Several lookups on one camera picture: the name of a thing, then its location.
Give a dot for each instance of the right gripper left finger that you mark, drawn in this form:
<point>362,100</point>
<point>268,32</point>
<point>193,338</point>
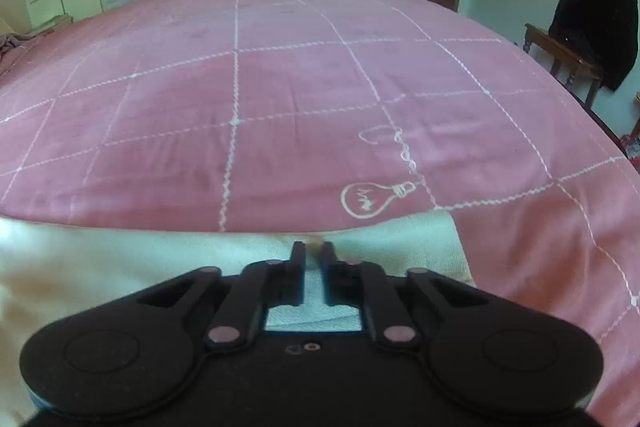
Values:
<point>241,314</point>

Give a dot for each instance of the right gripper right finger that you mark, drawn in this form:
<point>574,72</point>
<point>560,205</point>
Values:
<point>366,286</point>

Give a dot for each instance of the white pants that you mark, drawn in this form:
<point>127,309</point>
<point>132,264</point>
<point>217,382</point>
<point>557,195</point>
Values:
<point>200,266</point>

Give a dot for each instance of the pink checked bedspread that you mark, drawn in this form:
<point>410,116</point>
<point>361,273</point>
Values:
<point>132,139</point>

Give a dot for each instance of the wooden chair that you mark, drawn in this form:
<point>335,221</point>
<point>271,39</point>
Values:
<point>563,56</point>

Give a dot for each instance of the grey crumpled cloth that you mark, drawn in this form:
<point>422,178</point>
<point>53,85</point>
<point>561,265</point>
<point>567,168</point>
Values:
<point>12,46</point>

